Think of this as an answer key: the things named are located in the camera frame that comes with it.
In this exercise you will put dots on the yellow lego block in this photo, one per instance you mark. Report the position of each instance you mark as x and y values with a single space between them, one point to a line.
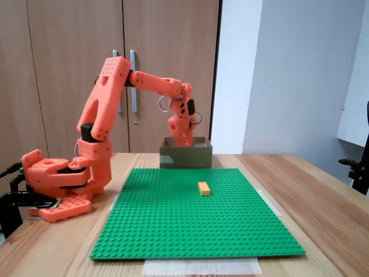
204 189

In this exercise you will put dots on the white wall-mounted panel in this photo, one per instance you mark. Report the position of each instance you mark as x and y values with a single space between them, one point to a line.
357 86

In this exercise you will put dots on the black table clamp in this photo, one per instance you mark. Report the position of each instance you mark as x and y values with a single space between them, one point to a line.
17 199

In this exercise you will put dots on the wooden cabinet door with lock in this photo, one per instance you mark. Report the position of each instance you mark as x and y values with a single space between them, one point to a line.
173 43

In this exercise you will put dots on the green lego baseplate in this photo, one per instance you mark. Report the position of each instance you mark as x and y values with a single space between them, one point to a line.
187 225

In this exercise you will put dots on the narrow wooden cabinet door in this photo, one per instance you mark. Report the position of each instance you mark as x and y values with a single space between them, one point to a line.
14 72

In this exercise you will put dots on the black chair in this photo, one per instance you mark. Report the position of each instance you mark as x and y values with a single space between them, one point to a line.
359 176

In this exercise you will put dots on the translucent masking tape strip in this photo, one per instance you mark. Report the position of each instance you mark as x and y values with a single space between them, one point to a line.
274 209
112 206
201 267

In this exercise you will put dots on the brown cardboard box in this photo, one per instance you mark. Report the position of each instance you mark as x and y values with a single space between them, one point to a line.
187 158

